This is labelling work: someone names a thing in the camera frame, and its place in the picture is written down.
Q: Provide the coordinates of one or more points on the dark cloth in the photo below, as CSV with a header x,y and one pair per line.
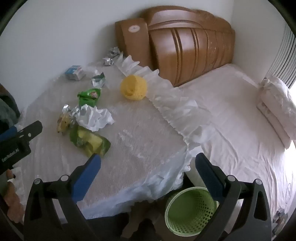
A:
x,y
7,109

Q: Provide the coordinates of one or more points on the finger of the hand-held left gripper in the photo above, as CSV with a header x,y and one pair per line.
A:
x,y
8,134
30,129

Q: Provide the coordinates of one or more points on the silver foil wrapper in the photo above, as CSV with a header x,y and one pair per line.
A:
x,y
70,110
108,61
114,52

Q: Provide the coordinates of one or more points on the green plastic wastebasket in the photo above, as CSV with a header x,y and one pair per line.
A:
x,y
187,208

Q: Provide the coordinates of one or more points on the brown panel with white sticker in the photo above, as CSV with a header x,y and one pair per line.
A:
x,y
135,41

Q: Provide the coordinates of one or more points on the green snack packet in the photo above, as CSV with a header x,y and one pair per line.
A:
x,y
89,96

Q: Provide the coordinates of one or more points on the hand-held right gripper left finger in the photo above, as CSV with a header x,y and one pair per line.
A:
x,y
87,176

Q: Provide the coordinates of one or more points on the yellow snack packet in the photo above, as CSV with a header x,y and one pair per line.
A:
x,y
63,124

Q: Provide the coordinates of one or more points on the green and white wrapper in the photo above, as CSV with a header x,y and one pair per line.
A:
x,y
98,79

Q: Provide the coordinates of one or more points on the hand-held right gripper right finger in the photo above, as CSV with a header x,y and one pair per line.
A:
x,y
208,176

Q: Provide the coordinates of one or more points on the white paper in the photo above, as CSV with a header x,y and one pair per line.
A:
x,y
94,118

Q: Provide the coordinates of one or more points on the yellow foam fruit net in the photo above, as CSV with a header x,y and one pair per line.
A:
x,y
133,87

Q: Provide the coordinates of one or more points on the green packet with yellow contents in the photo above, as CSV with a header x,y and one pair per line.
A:
x,y
90,141

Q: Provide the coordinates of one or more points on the blue and white milk carton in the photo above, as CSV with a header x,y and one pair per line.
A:
x,y
75,72

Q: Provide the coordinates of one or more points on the white radiator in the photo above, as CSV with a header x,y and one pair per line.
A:
x,y
285,58

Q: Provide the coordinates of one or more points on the white frilled tablecloth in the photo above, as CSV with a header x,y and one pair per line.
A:
x,y
143,139

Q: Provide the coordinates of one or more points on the person's left hand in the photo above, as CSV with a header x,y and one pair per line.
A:
x,y
10,174

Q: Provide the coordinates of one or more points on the white bed sheet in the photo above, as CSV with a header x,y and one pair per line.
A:
x,y
231,115

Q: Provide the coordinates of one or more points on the brown wooden headboard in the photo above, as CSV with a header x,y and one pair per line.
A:
x,y
192,46

